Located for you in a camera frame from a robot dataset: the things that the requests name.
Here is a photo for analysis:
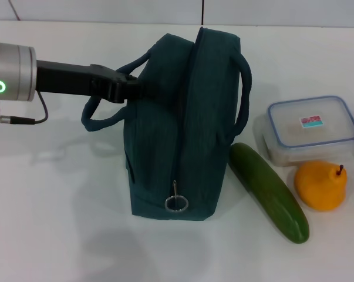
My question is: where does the silver zipper pull ring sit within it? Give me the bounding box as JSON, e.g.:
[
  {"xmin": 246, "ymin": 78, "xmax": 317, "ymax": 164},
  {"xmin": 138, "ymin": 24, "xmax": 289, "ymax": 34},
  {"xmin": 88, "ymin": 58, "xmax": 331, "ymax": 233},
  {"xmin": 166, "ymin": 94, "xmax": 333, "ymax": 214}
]
[{"xmin": 164, "ymin": 180, "xmax": 190, "ymax": 213}]

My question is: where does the green cucumber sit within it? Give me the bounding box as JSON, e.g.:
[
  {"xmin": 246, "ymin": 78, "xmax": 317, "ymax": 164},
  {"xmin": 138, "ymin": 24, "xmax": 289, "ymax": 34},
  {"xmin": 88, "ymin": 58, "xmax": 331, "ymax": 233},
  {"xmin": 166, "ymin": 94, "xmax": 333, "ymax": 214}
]
[{"xmin": 229, "ymin": 142, "xmax": 310, "ymax": 244}]

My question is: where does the black cable with silver plug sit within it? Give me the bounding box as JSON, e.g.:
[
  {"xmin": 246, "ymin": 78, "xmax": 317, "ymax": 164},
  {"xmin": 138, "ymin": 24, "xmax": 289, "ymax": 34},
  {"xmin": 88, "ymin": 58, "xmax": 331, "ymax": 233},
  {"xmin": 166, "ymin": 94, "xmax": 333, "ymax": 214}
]
[{"xmin": 0, "ymin": 92, "xmax": 48, "ymax": 129}]

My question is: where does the orange pear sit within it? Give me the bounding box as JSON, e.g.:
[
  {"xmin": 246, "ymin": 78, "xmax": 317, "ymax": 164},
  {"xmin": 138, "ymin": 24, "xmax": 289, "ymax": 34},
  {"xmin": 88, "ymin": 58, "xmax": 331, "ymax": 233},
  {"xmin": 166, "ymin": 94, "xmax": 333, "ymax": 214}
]
[{"xmin": 294, "ymin": 160, "xmax": 348, "ymax": 212}]

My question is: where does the thin dark background cable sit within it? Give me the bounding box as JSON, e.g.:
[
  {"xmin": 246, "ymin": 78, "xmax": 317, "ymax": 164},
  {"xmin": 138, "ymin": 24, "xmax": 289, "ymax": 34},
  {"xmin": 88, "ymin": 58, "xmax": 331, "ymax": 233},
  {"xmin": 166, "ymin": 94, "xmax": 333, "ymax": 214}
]
[{"xmin": 8, "ymin": 0, "xmax": 21, "ymax": 21}]

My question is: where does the clear container with blue-rimmed lid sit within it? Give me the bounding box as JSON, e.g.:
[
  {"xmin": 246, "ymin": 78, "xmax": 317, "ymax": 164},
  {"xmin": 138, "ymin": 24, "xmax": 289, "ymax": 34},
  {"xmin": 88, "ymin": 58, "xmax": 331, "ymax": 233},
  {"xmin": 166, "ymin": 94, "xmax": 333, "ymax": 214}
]
[{"xmin": 260, "ymin": 94, "xmax": 354, "ymax": 167}]

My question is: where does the dark teal insulated lunch bag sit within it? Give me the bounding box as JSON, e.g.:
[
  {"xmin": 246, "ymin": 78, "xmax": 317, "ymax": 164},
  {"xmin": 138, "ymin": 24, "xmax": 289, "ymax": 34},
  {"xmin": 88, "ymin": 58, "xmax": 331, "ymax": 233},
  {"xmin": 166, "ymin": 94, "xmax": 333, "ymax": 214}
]
[{"xmin": 81, "ymin": 26, "xmax": 252, "ymax": 221}]

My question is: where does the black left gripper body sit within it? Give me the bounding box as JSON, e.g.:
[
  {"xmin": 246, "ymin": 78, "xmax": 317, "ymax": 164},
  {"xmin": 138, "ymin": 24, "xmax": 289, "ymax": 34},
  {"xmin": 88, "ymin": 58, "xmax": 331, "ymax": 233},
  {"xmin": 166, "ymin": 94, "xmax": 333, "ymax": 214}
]
[{"xmin": 35, "ymin": 59, "xmax": 138, "ymax": 104}]

